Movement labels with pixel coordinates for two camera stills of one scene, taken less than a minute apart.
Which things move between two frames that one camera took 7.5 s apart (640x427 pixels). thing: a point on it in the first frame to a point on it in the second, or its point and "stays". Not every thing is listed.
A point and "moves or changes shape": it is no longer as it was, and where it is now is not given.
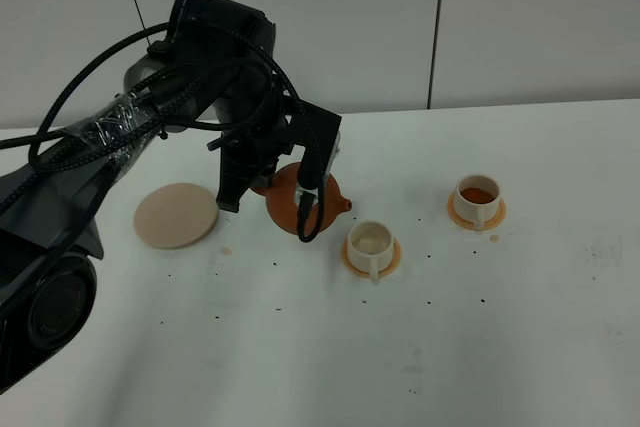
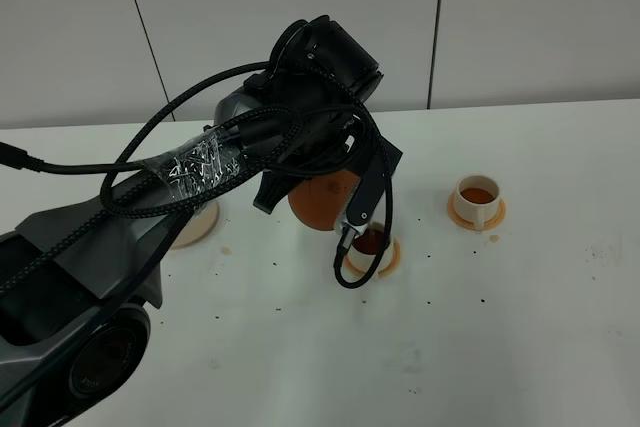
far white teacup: x=476 y=198 stays
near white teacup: x=370 y=247 stays
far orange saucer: x=466 y=224 stays
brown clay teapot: x=282 y=204 moves or changes shape
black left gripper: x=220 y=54 to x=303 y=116
